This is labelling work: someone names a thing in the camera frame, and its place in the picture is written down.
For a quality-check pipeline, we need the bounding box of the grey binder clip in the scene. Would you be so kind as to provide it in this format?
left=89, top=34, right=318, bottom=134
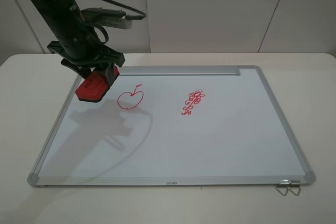
left=287, top=179, right=301, bottom=197

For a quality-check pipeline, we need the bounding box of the red whiteboard eraser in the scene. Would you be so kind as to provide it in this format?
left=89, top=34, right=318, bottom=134
left=75, top=66, right=120, bottom=103

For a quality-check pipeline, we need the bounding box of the metal binder clip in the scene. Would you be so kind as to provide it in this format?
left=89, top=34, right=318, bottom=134
left=276, top=179, right=290, bottom=196

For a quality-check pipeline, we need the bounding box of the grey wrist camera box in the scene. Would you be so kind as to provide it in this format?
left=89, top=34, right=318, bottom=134
left=81, top=8, right=132, bottom=29

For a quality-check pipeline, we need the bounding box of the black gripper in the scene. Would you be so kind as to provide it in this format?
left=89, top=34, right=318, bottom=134
left=47, top=31, right=124, bottom=86

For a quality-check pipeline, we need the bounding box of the grey framed whiteboard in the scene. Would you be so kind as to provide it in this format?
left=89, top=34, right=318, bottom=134
left=28, top=66, right=316, bottom=187

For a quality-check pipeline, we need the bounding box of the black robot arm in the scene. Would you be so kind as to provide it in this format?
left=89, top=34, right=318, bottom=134
left=30, top=0, right=125, bottom=86

